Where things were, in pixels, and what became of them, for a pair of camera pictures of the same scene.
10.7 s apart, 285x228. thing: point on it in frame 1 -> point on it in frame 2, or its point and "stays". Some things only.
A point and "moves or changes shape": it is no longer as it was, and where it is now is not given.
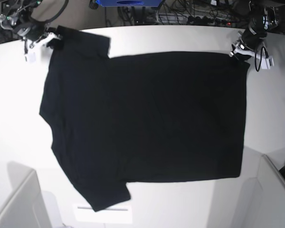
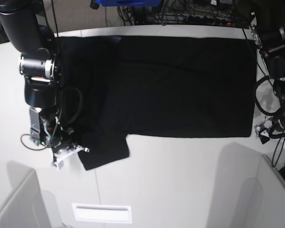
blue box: [128, 3] stays
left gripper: [35, 31] -> [46, 130]
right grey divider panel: [268, 202] stays
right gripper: [245, 37] -> [284, 119]
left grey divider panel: [27, 208] stays
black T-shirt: [150, 116] moves or changes shape
